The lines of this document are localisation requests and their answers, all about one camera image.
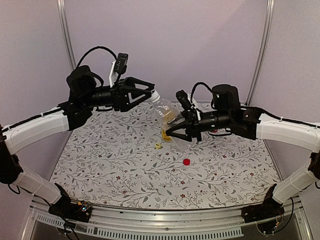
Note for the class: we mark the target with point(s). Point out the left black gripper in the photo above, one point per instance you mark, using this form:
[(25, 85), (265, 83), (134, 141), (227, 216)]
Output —
[(120, 97)]

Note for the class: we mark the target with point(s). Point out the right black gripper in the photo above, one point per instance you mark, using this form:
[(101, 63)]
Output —
[(192, 126)]

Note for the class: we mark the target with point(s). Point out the white blue bottle cap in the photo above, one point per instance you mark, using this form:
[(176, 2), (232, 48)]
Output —
[(155, 96)]

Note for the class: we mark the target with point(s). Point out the red bottle cap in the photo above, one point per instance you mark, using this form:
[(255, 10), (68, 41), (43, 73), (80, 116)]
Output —
[(186, 162)]

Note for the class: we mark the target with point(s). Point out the clear bottle blue cap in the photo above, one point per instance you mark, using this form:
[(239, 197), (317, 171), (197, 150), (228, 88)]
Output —
[(166, 112)]

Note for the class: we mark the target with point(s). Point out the beige bottle cap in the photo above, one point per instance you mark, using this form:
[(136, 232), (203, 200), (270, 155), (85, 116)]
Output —
[(158, 146)]

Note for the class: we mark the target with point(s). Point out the yellow juice bottle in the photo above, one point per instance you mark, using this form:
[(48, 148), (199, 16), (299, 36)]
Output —
[(165, 137)]

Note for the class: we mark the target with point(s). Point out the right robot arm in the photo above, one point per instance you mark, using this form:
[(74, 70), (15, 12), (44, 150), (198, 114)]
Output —
[(252, 123)]

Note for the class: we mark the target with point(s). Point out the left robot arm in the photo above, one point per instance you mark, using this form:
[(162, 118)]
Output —
[(87, 92)]

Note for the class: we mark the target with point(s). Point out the floral table mat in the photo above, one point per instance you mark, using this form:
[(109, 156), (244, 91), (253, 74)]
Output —
[(112, 160)]

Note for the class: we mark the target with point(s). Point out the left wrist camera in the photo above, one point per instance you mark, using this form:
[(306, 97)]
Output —
[(118, 68)]

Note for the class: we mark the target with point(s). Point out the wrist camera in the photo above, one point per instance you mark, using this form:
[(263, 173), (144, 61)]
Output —
[(118, 68), (190, 110)]

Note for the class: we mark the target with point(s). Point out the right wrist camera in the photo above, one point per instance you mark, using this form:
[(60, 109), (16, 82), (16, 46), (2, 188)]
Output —
[(190, 110)]

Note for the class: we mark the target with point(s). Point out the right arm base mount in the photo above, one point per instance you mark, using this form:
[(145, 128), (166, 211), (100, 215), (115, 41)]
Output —
[(269, 208)]

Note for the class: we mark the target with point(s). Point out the left aluminium frame post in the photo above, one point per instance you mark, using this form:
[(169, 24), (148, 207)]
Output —
[(66, 33)]

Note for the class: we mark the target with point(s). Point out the aluminium frame post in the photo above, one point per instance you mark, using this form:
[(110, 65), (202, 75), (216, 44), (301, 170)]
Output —
[(66, 33), (270, 5)]

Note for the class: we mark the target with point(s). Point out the front aluminium rail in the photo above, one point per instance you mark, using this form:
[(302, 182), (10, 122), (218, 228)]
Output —
[(118, 223)]

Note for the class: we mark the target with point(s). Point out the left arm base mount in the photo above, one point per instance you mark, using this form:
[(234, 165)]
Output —
[(66, 209)]

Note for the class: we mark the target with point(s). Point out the right aluminium frame post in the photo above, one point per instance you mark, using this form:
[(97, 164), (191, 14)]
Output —
[(270, 5)]

